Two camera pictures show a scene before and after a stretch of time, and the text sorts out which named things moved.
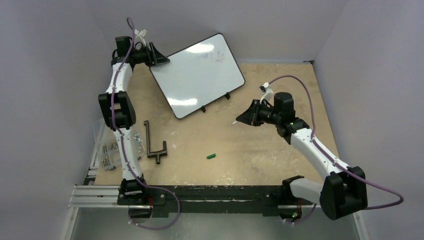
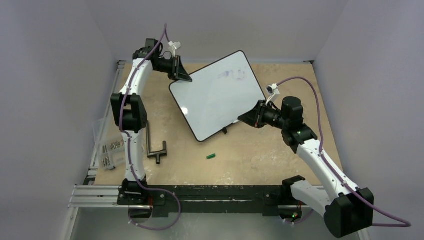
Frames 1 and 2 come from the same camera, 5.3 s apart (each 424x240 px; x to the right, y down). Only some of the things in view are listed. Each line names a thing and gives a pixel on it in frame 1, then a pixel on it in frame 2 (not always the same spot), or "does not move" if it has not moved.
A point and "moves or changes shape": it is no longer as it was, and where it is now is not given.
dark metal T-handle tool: x=157 y=154 does not move
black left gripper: x=154 y=57 to x=178 y=71
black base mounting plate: x=162 y=200 does not move
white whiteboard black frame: x=198 y=76 moves or changes shape
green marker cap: x=211 y=156 does not move
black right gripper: x=257 y=113 does not move
